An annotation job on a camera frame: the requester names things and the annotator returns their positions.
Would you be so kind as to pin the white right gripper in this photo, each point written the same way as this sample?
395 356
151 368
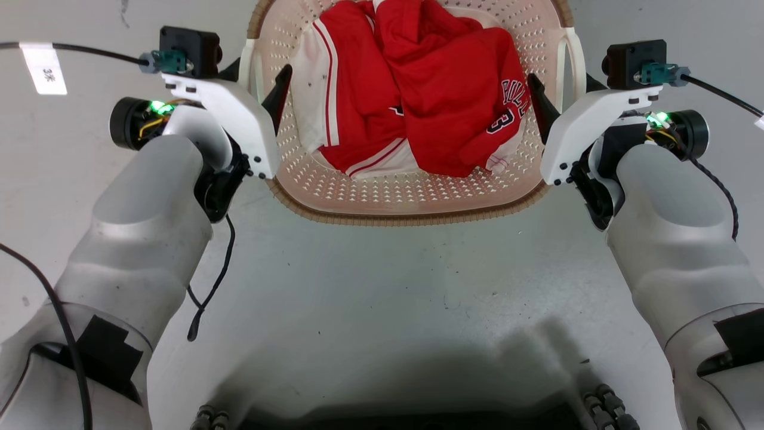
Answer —
579 125

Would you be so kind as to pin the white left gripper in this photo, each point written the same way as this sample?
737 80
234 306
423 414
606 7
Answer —
239 113

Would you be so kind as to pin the white perforated laundry basket brown rim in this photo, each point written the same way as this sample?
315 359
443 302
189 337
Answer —
388 191

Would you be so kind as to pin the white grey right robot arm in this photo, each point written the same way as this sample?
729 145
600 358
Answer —
674 239

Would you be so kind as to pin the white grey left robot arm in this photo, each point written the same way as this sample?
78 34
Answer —
137 239

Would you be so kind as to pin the dark robot base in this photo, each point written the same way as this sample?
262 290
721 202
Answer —
418 419

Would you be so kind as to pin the red shorts with white stripes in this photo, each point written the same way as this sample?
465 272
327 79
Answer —
358 101

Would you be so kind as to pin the red jersey with number three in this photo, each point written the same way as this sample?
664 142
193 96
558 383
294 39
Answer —
453 89

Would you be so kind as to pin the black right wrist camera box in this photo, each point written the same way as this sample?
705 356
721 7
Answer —
627 63

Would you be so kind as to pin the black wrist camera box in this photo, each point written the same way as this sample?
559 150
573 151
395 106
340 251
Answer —
188 48
627 63

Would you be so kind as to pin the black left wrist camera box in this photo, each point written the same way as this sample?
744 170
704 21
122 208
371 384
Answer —
188 48

